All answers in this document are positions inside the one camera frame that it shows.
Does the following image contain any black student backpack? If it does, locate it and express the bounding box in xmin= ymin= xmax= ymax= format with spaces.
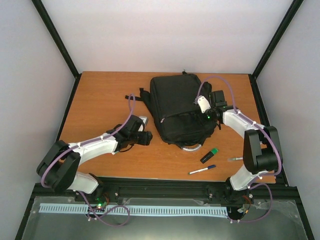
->
xmin=136 ymin=72 xmax=217 ymax=152

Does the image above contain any black aluminium frame rail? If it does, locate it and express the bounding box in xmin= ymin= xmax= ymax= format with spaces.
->
xmin=32 ymin=174 xmax=300 ymax=208

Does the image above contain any blue cap white pen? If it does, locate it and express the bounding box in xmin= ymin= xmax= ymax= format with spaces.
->
xmin=188 ymin=164 xmax=216 ymax=175

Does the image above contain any green cap black highlighter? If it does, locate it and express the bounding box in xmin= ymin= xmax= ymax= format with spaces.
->
xmin=200 ymin=148 xmax=219 ymax=164

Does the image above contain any light blue cable duct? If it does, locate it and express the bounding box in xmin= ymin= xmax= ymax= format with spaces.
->
xmin=38 ymin=203 xmax=228 ymax=218

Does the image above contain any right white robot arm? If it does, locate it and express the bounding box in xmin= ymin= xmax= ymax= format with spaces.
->
xmin=195 ymin=90 xmax=283 ymax=201

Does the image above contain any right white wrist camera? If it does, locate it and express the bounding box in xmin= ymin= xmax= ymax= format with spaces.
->
xmin=195 ymin=95 xmax=211 ymax=114

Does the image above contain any grey white pen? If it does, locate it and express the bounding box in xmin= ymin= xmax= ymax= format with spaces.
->
xmin=227 ymin=157 xmax=243 ymax=162

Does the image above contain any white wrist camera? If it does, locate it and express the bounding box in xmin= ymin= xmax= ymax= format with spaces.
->
xmin=138 ymin=116 xmax=148 ymax=132
xmin=195 ymin=95 xmax=211 ymax=114

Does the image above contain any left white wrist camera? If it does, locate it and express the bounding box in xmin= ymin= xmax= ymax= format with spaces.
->
xmin=138 ymin=116 xmax=148 ymax=132

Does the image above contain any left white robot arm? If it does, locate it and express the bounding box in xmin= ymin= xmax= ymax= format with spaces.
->
xmin=36 ymin=115 xmax=153 ymax=202

